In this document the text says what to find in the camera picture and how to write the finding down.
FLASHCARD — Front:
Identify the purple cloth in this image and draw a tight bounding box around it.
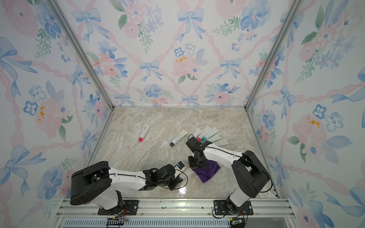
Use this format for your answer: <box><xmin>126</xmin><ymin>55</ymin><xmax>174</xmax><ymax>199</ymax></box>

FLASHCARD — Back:
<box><xmin>193</xmin><ymin>161</ymin><xmax>221</xmax><ymax>183</ymax></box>

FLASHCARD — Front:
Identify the white tube black cap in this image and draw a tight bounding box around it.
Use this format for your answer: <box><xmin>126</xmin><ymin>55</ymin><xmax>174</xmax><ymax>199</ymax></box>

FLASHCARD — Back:
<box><xmin>193</xmin><ymin>128</ymin><xmax>202</xmax><ymax>138</ymax></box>

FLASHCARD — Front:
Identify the white tube front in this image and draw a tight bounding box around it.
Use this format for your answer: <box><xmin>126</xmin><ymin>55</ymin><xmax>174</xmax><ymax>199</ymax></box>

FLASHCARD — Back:
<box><xmin>213</xmin><ymin>139</ymin><xmax>229</xmax><ymax>146</ymax></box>

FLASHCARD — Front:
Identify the white tube pink cap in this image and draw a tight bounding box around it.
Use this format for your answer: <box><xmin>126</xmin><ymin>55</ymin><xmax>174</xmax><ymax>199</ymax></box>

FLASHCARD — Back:
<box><xmin>138</xmin><ymin>124</ymin><xmax>151</xmax><ymax>142</ymax></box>
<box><xmin>197</xmin><ymin>126</ymin><xmax>212</xmax><ymax>142</ymax></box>

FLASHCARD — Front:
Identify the white toothpaste tube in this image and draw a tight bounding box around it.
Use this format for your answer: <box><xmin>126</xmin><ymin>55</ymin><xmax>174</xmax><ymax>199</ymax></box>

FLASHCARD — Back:
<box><xmin>202</xmin><ymin>127</ymin><xmax>220</xmax><ymax>141</ymax></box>

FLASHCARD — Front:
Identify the white tube dark cap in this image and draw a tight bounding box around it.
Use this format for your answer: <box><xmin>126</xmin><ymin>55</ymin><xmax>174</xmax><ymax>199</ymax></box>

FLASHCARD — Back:
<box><xmin>180</xmin><ymin>168</ymin><xmax>194</xmax><ymax>178</ymax></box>

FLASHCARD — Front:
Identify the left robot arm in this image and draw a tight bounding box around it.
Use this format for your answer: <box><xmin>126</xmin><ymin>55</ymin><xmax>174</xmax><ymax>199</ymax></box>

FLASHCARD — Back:
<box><xmin>70</xmin><ymin>161</ymin><xmax>186</xmax><ymax>211</ymax></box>

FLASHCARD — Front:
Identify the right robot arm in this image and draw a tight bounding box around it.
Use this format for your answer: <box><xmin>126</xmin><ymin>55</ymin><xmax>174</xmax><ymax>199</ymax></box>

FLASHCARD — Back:
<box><xmin>186</xmin><ymin>136</ymin><xmax>271</xmax><ymax>211</ymax></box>

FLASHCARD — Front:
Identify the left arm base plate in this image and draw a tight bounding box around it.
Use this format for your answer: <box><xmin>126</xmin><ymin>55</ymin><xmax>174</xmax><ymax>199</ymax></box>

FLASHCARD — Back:
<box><xmin>98</xmin><ymin>199</ymin><xmax>139</xmax><ymax>216</ymax></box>

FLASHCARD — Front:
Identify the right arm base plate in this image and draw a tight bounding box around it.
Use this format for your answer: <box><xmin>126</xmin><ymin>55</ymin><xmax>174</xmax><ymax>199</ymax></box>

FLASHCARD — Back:
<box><xmin>213</xmin><ymin>200</ymin><xmax>253</xmax><ymax>216</ymax></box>

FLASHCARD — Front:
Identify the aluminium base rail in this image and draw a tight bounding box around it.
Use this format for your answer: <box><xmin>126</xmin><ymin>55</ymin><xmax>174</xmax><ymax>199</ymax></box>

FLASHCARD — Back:
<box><xmin>51</xmin><ymin>198</ymin><xmax>299</xmax><ymax>228</ymax></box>

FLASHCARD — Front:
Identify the aluminium corner post right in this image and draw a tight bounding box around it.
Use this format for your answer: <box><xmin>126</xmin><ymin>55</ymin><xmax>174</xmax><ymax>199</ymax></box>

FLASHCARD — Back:
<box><xmin>245</xmin><ymin>0</ymin><xmax>303</xmax><ymax>112</ymax></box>

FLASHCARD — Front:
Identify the aluminium corner post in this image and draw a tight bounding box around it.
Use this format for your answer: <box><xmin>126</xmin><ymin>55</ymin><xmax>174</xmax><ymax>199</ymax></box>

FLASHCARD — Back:
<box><xmin>245</xmin><ymin>0</ymin><xmax>303</xmax><ymax>112</ymax></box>
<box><xmin>45</xmin><ymin>0</ymin><xmax>114</xmax><ymax>110</ymax></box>

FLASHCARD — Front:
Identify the aluminium corner post left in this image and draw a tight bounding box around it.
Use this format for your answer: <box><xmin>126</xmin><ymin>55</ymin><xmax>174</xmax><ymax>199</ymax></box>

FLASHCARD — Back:
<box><xmin>45</xmin><ymin>0</ymin><xmax>114</xmax><ymax>110</ymax></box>

